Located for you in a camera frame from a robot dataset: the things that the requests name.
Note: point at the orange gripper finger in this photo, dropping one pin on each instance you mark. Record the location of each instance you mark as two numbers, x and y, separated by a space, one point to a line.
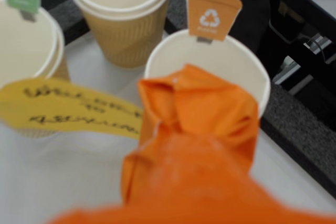
197 195

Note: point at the long grey foam border strip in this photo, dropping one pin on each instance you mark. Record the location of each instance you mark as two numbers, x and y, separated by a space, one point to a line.
302 129

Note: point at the orange paper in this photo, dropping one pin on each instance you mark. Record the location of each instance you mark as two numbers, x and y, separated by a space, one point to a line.
204 103

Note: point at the yellow handwritten welcome sign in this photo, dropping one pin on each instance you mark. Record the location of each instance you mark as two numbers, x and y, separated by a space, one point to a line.
65 108

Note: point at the paper cup with green tag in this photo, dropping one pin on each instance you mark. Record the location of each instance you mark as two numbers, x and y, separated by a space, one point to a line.
21 45

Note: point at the paper cup with orange tag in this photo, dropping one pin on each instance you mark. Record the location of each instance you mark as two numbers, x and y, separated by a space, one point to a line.
210 53

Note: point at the paper cup with blue tag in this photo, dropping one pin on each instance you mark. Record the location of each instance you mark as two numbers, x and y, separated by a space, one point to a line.
123 37

